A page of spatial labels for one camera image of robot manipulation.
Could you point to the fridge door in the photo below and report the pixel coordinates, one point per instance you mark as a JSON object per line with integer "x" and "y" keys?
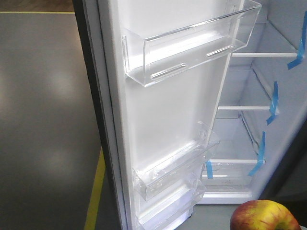
{"x": 139, "y": 125}

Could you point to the red yellow apple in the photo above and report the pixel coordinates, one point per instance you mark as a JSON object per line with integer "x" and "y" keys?
{"x": 263, "y": 215}

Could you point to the clear fridge crisper drawer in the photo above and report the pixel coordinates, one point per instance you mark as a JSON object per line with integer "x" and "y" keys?
{"x": 228, "y": 175}

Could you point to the dark grey fridge body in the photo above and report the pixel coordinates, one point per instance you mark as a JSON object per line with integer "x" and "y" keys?
{"x": 262, "y": 113}

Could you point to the upper clear door bin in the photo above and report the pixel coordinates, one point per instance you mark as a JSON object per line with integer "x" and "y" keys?
{"x": 163, "y": 38}

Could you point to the clear door bin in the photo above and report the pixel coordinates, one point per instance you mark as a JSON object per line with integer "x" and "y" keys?
{"x": 161, "y": 175}
{"x": 159, "y": 212}
{"x": 163, "y": 38}

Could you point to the middle clear door bin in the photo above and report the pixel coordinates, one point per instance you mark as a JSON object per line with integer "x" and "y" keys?
{"x": 161, "y": 175}

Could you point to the lower clear door bin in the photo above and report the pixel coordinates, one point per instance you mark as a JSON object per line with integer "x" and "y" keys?
{"x": 159, "y": 212}

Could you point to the yellow floor tape line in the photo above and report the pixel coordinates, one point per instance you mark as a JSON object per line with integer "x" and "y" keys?
{"x": 92, "y": 212}

